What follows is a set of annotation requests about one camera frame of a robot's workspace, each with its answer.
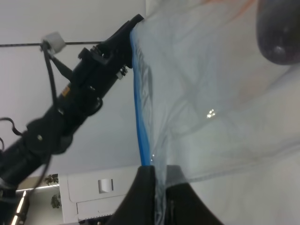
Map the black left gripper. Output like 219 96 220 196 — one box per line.
70 14 144 98

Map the white cabinet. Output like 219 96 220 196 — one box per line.
59 165 139 224

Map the clear zip bag blue zipper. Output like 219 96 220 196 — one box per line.
131 0 300 225

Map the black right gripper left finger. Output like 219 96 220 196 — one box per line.
108 166 155 225

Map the green plant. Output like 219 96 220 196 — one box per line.
44 173 62 209

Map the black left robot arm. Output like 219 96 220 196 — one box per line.
0 15 143 190

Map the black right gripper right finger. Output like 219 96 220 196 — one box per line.
165 165 222 225

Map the black camera cable left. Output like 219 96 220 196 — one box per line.
0 41 68 195

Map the dark purple toy fruit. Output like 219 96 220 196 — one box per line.
256 0 300 65

